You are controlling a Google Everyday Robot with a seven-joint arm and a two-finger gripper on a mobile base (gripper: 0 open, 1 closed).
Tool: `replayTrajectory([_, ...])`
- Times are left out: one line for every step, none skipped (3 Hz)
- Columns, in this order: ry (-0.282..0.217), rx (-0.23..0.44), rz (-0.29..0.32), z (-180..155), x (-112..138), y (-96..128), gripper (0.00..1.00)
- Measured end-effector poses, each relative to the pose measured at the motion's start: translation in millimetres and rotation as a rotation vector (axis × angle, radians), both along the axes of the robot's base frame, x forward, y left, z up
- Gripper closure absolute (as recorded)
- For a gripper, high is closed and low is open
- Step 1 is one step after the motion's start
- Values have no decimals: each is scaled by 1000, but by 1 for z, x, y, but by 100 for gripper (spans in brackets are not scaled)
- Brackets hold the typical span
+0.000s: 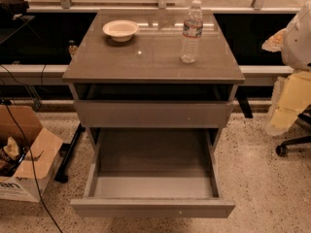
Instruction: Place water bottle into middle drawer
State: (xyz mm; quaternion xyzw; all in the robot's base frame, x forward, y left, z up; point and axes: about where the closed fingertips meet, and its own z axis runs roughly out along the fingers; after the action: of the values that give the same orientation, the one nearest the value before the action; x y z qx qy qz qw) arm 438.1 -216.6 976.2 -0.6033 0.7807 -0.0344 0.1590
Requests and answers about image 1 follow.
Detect black floor cable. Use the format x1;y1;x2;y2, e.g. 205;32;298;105
0;97;64;233

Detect crumpled snack bags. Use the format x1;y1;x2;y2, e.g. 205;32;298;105
0;137;27;177

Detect open grey lower drawer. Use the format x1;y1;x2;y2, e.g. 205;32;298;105
71;129;235;218

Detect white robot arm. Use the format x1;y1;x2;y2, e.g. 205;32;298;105
261;1;311;136

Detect closed grey upper drawer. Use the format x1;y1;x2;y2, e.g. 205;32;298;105
74;100;232;128

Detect black bag on desk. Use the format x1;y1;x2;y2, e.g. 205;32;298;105
0;0;29;21

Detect open cardboard box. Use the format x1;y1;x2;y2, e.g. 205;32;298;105
0;105;63;202

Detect clear plastic water bottle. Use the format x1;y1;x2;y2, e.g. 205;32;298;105
180;0;203;64

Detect small bottle behind cabinet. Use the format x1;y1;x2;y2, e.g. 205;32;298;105
68;40;78;57

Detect white paper bowl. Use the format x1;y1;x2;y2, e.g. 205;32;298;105
102;20;139;43

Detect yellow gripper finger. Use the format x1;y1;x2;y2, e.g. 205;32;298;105
264;71;311;136
261;28;287;52

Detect black office chair base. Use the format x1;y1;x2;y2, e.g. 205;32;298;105
275;111;311;158

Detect grey drawer cabinet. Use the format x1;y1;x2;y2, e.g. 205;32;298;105
63;9;244;146

